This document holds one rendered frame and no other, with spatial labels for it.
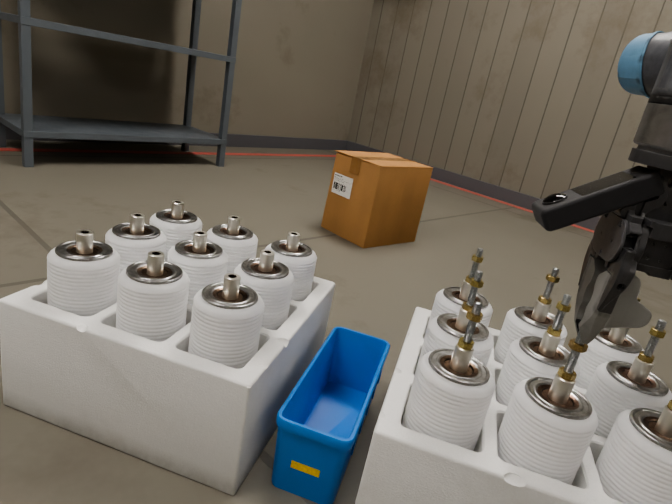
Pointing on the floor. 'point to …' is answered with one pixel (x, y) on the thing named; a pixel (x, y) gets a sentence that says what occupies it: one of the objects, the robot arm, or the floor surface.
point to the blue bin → (327, 415)
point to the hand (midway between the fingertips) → (579, 328)
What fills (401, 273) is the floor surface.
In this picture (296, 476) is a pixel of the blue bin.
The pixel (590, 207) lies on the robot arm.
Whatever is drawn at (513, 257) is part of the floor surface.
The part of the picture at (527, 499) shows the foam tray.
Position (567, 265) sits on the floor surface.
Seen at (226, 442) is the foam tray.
